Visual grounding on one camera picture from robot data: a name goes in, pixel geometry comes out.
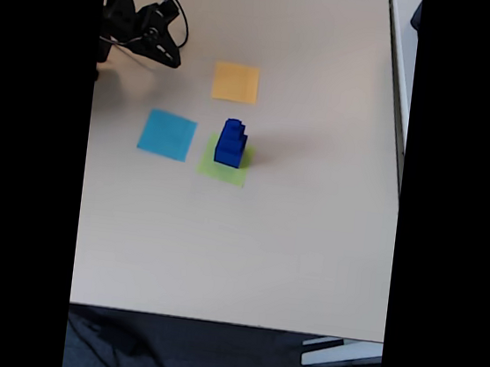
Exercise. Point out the medium blue cube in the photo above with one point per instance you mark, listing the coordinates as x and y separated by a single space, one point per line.
230 143

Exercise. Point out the mid-small blue cube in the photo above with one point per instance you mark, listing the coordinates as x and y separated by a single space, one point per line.
232 129

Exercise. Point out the orange paper square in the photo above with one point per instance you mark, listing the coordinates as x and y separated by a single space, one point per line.
235 82

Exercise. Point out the dark object on adjacent table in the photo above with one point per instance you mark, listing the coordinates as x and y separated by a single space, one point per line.
417 15

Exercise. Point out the light blue paper square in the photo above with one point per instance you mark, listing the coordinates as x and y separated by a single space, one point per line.
165 134

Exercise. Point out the green paper square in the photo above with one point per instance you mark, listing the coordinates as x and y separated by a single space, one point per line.
224 173

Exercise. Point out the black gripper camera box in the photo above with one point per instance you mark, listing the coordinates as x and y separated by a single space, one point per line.
169 9

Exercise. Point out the large blue cube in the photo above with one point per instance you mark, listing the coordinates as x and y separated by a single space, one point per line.
228 157

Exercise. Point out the white table foot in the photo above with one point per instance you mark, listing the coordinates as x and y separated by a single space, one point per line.
340 354

